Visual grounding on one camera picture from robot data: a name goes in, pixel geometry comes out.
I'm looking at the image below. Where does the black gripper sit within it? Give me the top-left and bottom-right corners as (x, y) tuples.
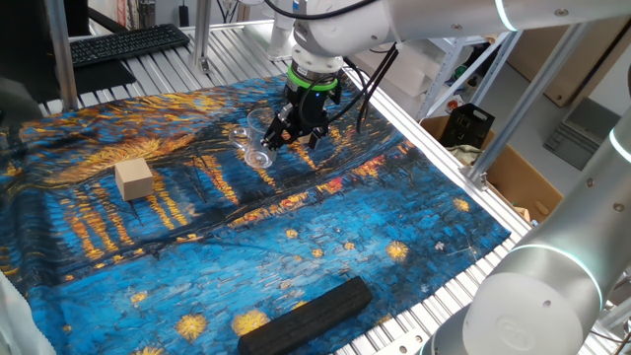
(259, 82), (343, 152)

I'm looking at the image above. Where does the olive cloth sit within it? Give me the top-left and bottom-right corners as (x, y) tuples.
(446, 142), (485, 168)

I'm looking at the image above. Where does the aluminium frame post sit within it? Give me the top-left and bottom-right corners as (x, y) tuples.
(464, 22), (593, 192)
(190, 0), (214, 74)
(43, 0), (80, 112)

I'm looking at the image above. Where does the brown cardboard panel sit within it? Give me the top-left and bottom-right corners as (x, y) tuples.
(506, 17), (631, 108)

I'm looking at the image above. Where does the white foam box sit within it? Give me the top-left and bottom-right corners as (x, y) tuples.
(354, 38), (445, 99)

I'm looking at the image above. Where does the white metal shelf frame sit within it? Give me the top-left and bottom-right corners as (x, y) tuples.
(416, 32), (525, 123)

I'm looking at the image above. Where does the black foam block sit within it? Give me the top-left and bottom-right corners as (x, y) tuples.
(237, 275), (375, 355)

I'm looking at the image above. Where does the grey plastic bin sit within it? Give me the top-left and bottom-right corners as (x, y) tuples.
(543, 97), (621, 172)

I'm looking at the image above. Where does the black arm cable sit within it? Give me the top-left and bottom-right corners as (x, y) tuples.
(295, 42), (400, 135)

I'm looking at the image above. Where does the clear plastic measuring cup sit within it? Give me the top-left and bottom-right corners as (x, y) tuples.
(229, 106), (279, 171)

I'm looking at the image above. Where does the black computer keyboard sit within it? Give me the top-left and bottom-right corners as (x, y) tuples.
(68, 23), (191, 69)

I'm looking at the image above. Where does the starry night painting cloth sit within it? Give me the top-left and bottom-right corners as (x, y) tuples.
(0, 73), (513, 355)

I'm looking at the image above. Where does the white device stand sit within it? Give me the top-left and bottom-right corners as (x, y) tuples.
(244, 0), (298, 61)

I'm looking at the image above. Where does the brown cardboard box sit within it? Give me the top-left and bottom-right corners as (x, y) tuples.
(421, 115), (564, 224)

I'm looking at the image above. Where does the white cloth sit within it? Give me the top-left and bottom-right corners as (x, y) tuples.
(0, 269), (56, 355)

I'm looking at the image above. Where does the black plastic crate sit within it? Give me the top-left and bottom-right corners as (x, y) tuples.
(438, 103), (496, 149)

